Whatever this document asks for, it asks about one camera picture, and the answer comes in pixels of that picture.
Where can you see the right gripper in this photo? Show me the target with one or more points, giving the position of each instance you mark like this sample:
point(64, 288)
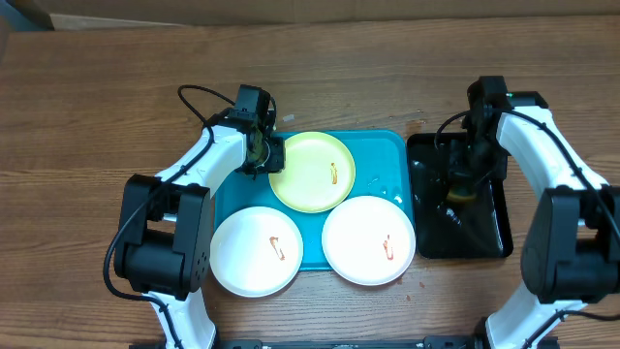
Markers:
point(461, 173)

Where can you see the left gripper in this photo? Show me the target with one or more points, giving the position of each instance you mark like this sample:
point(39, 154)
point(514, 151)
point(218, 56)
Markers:
point(277, 163)

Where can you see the green yellow sponge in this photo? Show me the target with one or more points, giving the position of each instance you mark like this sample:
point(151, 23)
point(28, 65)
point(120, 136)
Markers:
point(461, 194)

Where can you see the yellow-green plate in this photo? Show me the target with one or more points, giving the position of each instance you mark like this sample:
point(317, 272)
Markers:
point(319, 173)

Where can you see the white plate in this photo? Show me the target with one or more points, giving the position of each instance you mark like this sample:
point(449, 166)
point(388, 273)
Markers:
point(368, 241)
point(256, 252)

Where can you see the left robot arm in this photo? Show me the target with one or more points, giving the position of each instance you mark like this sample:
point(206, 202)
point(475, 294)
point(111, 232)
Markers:
point(160, 252)

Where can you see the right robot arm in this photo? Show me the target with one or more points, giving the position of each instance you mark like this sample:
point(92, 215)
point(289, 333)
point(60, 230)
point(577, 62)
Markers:
point(570, 257)

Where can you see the black plastic tray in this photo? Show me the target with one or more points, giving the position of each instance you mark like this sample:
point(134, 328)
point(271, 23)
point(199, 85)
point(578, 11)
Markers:
point(447, 229)

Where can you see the teal plastic tray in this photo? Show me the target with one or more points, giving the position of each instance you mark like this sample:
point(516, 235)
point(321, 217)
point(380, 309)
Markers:
point(381, 170)

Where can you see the small clear tape piece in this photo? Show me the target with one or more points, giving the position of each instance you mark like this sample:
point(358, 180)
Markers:
point(288, 117)

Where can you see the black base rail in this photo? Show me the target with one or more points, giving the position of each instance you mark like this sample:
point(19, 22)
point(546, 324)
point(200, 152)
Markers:
point(430, 342)

